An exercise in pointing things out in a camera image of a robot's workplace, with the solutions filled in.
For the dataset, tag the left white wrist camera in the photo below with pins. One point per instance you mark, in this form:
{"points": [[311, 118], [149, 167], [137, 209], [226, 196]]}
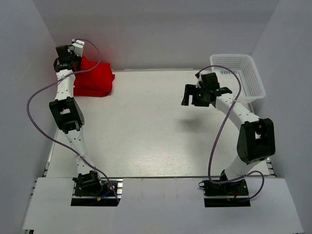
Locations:
{"points": [[78, 46]]}

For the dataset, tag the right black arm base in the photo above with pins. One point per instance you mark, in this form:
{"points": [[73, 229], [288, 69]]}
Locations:
{"points": [[234, 194]]}

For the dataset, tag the white plastic mesh basket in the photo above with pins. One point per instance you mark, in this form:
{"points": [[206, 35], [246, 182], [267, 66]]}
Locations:
{"points": [[238, 72]]}

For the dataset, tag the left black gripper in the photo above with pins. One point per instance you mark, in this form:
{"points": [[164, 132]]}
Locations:
{"points": [[79, 58]]}

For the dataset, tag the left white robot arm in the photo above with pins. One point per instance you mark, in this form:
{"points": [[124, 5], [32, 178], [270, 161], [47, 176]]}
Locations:
{"points": [[69, 117]]}

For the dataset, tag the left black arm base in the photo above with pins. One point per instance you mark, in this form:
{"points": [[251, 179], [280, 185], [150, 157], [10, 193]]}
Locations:
{"points": [[97, 195]]}

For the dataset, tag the folded red t-shirt stack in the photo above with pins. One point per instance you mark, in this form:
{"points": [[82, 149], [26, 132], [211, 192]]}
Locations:
{"points": [[97, 90]]}

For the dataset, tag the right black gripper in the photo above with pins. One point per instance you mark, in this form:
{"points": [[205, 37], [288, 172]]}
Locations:
{"points": [[189, 89]]}

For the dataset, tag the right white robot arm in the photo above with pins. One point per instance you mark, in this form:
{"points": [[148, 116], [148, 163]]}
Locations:
{"points": [[256, 139]]}

